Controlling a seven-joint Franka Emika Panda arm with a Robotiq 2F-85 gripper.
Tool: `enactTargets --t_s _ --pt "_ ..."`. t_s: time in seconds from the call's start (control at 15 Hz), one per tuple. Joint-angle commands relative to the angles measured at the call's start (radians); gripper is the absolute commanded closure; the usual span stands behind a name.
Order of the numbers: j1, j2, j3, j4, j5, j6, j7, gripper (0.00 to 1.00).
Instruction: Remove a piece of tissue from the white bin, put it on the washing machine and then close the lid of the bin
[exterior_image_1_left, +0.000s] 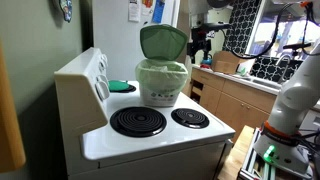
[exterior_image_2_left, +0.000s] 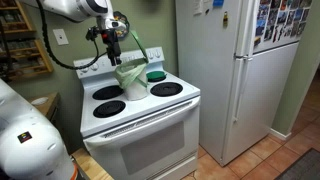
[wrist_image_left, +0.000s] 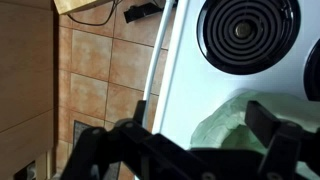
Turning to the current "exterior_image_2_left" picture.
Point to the green bin lid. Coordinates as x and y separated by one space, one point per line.
140 45

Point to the white stove knob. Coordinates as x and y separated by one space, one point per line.
158 53
94 67
150 55
83 70

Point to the wooden spice shelf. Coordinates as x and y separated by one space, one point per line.
41 55

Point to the small wooden side table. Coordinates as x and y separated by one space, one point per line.
50 105

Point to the colourful round wall plate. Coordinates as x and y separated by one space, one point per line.
122 31

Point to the blue paper note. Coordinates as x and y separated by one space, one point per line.
218 2

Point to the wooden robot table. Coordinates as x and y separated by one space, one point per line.
90 165

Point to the white oven door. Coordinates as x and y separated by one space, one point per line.
150 150

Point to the wall power outlet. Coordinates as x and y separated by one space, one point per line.
60 36

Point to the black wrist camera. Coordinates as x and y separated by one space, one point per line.
92 34

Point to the dark floor rug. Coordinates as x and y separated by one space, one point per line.
301 168

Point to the white electric stove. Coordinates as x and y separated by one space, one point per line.
133 111

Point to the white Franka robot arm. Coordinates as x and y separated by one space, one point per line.
30 146

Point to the green bin liner bag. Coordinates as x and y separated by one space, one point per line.
128 71

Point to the photo magnet collage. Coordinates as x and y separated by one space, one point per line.
283 18

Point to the small white plate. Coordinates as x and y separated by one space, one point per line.
39 101

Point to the white baseboard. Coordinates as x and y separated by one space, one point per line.
279 134

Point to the white refrigerator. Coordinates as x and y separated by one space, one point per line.
206 83

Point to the white stove drawer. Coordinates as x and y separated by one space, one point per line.
176 170

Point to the white compost bin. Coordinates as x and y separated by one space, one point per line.
136 91

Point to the yellow dark fridge magnet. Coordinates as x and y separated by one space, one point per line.
225 19

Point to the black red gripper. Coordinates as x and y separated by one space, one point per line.
111 41

